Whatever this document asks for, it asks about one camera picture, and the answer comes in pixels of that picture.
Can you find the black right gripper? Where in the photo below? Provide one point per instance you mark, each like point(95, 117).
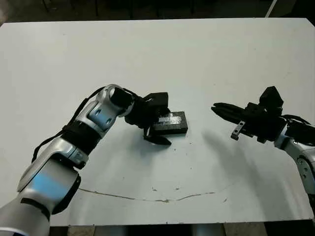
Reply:
point(265, 125)

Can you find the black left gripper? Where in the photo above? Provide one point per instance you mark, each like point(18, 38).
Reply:
point(140, 113)

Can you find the black box lid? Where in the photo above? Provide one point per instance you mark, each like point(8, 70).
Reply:
point(172, 128)

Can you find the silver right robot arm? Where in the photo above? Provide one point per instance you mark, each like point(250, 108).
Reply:
point(305, 157)

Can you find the grey cylindrical leg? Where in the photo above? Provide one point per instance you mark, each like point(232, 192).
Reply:
point(209, 231)

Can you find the white slanted pole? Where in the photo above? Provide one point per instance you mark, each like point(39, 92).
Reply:
point(270, 8)

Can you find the dark metal chair leg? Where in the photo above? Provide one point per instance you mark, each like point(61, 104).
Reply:
point(45, 5)
point(96, 7)

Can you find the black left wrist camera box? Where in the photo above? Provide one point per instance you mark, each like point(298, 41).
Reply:
point(158, 99)

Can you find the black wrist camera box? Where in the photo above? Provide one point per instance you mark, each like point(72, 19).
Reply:
point(270, 99)
point(158, 99)

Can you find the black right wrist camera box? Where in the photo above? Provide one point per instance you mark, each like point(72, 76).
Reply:
point(270, 99)

